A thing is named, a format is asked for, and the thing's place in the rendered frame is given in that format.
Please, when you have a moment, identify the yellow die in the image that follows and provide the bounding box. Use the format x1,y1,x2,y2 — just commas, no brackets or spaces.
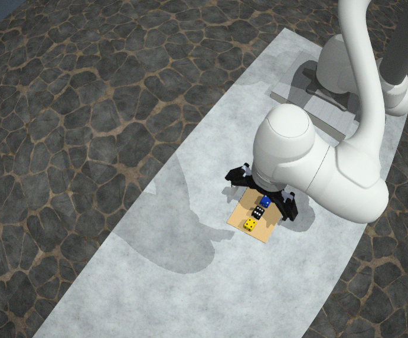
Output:
243,217,257,232

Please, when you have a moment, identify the tan mat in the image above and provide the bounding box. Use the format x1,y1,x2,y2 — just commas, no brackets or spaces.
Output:
227,187,281,243

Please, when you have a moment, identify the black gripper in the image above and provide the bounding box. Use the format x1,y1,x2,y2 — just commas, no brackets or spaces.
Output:
225,163,298,225

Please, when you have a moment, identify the black die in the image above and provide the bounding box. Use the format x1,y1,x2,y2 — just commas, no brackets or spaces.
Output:
252,206,265,220

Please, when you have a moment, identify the blue die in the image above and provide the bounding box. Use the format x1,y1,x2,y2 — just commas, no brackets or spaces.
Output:
259,196,271,208

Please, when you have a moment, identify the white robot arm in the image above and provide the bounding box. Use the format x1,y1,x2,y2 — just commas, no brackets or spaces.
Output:
252,0,408,224

